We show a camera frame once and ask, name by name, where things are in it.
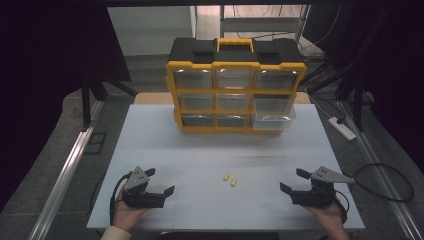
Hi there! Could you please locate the set of clear closed drawers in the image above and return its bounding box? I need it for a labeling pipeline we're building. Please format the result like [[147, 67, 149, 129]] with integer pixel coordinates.
[[173, 68, 299, 128]]

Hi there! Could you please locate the white power strip cable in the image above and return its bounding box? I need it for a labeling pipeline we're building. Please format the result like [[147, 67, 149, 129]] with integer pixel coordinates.
[[308, 94, 335, 121]]

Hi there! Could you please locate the white power strip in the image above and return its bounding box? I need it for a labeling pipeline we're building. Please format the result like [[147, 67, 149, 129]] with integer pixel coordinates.
[[327, 116, 357, 142]]

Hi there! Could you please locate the person's left hand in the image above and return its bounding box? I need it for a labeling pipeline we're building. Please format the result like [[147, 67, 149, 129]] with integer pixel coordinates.
[[112, 191, 152, 232]]

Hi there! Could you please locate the yellow black drawer organizer cabinet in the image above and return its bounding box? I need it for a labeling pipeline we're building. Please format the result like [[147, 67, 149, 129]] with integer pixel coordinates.
[[165, 37, 308, 136]]

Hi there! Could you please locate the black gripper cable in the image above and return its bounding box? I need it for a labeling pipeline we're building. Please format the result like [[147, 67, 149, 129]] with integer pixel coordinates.
[[109, 171, 133, 228], [333, 162, 416, 203]]

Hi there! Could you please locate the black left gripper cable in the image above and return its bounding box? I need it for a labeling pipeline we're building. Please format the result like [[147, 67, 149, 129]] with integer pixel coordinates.
[[109, 171, 133, 228]]

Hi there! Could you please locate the clear plastic pulled-out drawer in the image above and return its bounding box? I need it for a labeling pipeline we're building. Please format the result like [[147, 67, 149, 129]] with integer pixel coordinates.
[[250, 98, 297, 132]]

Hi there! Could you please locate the black metal stand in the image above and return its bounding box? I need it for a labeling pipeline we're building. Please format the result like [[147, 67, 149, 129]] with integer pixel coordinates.
[[80, 74, 138, 132], [352, 79, 367, 133]]

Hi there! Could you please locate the black curtain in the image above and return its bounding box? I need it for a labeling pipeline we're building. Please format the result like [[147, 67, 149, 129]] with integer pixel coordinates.
[[301, 0, 424, 168], [0, 0, 132, 214]]

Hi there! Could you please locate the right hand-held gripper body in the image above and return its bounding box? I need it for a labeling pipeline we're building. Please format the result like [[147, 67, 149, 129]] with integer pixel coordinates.
[[290, 165, 355, 209]]

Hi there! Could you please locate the metal floor rail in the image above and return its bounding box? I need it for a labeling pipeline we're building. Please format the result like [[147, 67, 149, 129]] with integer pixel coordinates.
[[335, 99, 424, 240], [28, 99, 105, 240]]

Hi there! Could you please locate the bundle of black floor cables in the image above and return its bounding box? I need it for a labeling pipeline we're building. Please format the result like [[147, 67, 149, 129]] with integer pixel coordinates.
[[298, 39, 354, 98]]

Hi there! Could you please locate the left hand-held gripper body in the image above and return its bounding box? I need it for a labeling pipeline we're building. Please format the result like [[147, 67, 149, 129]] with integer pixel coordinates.
[[121, 165, 167, 210]]

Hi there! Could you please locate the person's right hand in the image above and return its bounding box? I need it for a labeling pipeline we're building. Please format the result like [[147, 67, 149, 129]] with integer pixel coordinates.
[[301, 197, 349, 232]]

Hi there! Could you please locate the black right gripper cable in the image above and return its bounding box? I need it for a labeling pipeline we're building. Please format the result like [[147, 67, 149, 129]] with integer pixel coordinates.
[[333, 162, 416, 203]]

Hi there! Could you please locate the grey metal frame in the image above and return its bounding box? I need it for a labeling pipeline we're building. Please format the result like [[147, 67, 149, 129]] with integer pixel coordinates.
[[219, 4, 312, 44]]

